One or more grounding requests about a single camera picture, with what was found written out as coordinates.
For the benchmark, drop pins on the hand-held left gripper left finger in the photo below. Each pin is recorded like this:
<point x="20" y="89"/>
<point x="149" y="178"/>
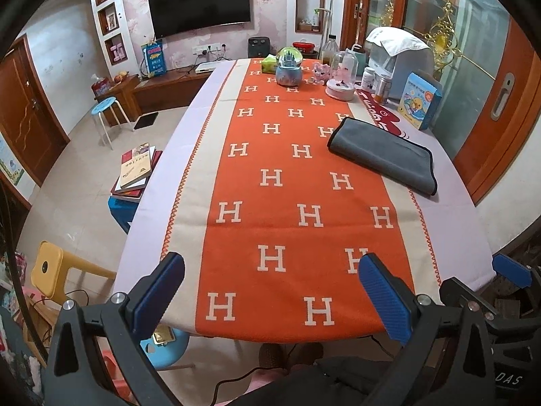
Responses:
<point x="159" y="294"/>

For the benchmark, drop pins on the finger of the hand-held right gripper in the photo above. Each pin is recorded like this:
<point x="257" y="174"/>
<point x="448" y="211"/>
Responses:
<point x="512" y="269"/>

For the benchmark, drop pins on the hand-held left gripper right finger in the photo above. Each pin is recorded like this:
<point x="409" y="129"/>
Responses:
<point x="385" y="302"/>

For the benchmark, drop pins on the grey towel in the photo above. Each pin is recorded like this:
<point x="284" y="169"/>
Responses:
<point x="382" y="154"/>

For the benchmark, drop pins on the light blue plastic stool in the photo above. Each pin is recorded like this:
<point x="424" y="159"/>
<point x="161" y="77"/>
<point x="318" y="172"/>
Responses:
<point x="167" y="353"/>

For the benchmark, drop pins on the dark blue plastic stool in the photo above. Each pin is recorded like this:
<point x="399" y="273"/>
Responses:
<point x="120" y="213"/>

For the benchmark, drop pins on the orange H-pattern tablecloth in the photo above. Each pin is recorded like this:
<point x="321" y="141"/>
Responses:
<point x="156" y="203"/>

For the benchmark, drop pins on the pink plastic stool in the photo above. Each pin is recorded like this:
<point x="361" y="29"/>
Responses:
<point x="114" y="374"/>

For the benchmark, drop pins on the yellow plastic stool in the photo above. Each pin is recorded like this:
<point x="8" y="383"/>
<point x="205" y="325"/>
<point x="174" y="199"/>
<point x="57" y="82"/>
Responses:
<point x="48" y="268"/>

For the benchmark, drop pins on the stack of books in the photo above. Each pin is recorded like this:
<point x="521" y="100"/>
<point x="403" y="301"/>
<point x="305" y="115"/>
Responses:
<point x="137" y="169"/>

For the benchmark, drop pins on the orange letter-print blanket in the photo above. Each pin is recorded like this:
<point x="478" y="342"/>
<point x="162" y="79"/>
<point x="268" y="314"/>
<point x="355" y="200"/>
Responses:
<point x="270" y="228"/>

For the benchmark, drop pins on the black floor scale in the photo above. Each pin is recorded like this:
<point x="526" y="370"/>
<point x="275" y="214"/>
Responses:
<point x="146" y="121"/>

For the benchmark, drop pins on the red cartoon mat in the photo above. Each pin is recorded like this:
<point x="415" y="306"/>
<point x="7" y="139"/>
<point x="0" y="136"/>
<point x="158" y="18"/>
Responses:
<point x="380" y="114"/>

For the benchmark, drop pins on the blue cartoon box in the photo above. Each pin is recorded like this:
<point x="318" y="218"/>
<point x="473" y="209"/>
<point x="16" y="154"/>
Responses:
<point x="418" y="101"/>

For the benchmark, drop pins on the blue-top white-leg stool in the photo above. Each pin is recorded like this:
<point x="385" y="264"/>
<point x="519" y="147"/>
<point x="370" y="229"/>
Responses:
<point x="103" y="106"/>

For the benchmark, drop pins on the wooden side table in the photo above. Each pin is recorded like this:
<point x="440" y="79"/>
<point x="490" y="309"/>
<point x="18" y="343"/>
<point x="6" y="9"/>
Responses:
<point x="124" y="97"/>

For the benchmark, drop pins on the wooden television cabinet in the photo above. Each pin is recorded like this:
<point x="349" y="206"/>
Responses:
<point x="169" y="86"/>

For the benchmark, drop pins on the red tissue pack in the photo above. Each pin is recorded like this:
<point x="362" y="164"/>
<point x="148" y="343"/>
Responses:
<point x="101" y="86"/>

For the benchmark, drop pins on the fruit on side table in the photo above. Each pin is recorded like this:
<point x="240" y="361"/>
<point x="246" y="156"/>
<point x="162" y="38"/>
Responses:
<point x="119" y="77"/>

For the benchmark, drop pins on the wooden glass sliding door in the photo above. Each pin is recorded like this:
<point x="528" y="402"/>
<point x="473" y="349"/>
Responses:
<point x="473" y="50"/>

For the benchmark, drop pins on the white medicine bottle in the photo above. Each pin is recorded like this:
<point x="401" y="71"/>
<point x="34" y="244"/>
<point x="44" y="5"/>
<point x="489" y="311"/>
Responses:
<point x="368" y="79"/>

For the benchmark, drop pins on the brown wooden door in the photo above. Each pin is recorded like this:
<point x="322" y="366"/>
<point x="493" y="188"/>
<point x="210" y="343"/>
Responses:
<point x="25" y="114"/>

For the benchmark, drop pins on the white water dispenser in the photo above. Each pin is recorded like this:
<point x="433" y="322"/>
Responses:
<point x="412" y="65"/>

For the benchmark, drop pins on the glass dome ornament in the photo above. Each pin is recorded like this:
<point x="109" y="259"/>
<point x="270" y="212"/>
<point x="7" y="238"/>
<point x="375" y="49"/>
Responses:
<point x="341" y="76"/>

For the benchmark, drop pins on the white set-top box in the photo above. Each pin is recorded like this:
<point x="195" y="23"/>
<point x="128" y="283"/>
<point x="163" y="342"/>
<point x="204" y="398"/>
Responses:
<point x="207" y="67"/>

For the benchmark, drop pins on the blue standing box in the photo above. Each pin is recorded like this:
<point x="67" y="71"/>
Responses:
<point x="153" y="59"/>

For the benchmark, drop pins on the pink figurine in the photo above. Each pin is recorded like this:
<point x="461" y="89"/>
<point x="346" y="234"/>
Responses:
<point x="321" y="74"/>

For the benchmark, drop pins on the gold door ornament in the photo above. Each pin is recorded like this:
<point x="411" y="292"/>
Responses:
<point x="443" y="38"/>

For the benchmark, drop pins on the green thermos cup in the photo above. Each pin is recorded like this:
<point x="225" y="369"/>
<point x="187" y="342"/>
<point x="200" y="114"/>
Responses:
<point x="359" y="57"/>

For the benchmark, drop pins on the green tissue box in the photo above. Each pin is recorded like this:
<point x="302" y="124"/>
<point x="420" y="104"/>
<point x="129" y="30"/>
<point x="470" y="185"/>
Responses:
<point x="269" y="65"/>

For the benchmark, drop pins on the blue snow globe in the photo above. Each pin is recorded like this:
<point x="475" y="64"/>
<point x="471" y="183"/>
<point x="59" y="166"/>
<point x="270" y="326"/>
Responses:
<point x="288" y="67"/>

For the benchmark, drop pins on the white cloth cover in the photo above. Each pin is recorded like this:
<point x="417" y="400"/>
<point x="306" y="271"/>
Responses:
<point x="395" y="42"/>

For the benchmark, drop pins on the clear glass bottle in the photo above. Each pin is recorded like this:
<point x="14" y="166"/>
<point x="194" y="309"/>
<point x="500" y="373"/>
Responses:
<point x="329" y="48"/>

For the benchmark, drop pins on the black heater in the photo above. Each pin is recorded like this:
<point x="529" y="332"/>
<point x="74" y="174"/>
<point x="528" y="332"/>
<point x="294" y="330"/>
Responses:
<point x="258" y="47"/>

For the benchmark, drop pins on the red pot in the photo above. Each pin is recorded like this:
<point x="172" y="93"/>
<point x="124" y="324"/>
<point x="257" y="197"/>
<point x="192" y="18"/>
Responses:
<point x="303" y="47"/>

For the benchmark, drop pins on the black television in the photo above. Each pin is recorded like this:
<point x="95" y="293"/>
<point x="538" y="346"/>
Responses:
<point x="200" y="4"/>

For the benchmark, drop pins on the white wall shelf unit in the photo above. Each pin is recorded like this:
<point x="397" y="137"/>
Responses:
<point x="107" y="17"/>

